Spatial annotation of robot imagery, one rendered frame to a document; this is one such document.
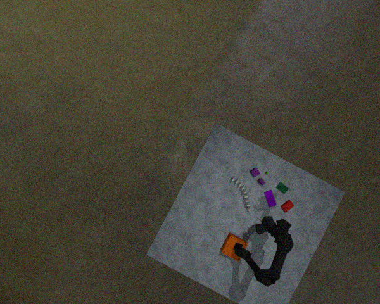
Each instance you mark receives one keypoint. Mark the green flat rectangular tile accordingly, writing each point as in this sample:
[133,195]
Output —
[282,188]

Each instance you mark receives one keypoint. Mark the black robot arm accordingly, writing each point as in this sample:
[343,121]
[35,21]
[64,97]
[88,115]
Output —
[284,245]

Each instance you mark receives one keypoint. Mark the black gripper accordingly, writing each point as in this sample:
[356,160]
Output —
[260,228]

